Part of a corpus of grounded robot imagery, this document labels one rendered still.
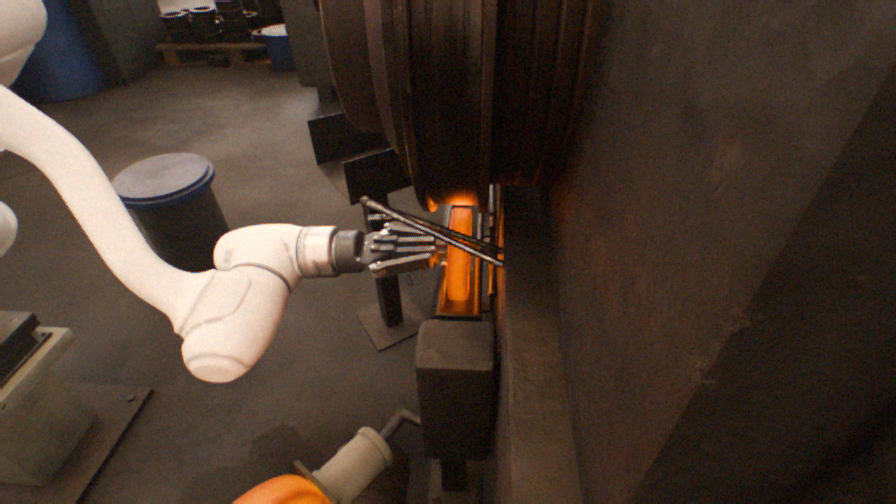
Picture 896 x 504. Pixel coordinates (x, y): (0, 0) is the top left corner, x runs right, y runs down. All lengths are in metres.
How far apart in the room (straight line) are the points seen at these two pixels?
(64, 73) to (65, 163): 3.30
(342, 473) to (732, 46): 0.56
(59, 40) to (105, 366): 2.64
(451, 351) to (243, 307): 0.32
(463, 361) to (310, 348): 1.14
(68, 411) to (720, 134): 1.64
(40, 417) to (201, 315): 0.94
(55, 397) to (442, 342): 1.24
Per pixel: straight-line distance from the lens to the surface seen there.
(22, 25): 1.07
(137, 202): 1.79
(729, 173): 0.19
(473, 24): 0.37
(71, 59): 4.13
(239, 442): 1.53
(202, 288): 0.73
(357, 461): 0.62
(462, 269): 0.70
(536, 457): 0.42
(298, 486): 0.57
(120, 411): 1.73
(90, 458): 1.68
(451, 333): 0.58
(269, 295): 0.75
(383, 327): 1.63
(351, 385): 1.52
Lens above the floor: 1.25
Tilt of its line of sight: 41 degrees down
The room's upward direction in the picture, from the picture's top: straight up
